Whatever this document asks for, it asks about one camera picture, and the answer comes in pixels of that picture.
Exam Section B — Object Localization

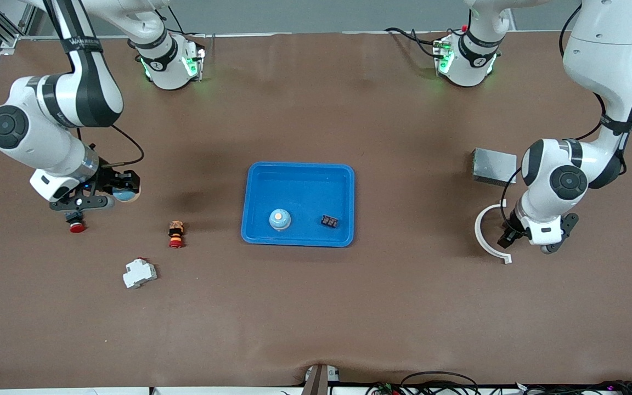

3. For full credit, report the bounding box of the light blue bell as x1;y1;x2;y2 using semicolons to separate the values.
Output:
112;185;141;203
269;208;292;232

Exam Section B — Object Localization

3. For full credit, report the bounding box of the red mushroom button black body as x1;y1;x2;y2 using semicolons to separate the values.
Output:
65;211;87;234

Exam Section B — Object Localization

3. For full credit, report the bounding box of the white curved plastic arc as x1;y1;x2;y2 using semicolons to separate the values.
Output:
474;199;513;265

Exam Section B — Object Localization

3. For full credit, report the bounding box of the grey metal box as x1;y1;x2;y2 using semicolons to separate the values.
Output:
471;148;518;187

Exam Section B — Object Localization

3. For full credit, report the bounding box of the white circuit breaker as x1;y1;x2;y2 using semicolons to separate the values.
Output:
123;257;158;290

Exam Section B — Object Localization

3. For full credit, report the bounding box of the blue plastic tray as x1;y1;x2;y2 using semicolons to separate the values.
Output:
240;162;356;247

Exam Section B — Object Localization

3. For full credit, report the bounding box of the brown table cover mat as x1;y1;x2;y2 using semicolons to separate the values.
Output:
0;30;632;391

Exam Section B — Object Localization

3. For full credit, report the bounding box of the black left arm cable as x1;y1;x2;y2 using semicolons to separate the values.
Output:
500;3;632;223

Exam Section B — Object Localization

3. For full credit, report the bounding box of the black looped cable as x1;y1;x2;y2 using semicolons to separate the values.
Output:
401;371;479;395

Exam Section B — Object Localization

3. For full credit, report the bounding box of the thin black base cable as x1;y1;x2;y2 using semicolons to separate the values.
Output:
146;3;207;39

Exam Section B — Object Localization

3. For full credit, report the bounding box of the black cable bundle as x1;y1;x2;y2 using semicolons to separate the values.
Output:
516;380;632;395

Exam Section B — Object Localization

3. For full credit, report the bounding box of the grey metal bracket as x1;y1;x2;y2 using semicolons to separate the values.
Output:
301;364;341;395

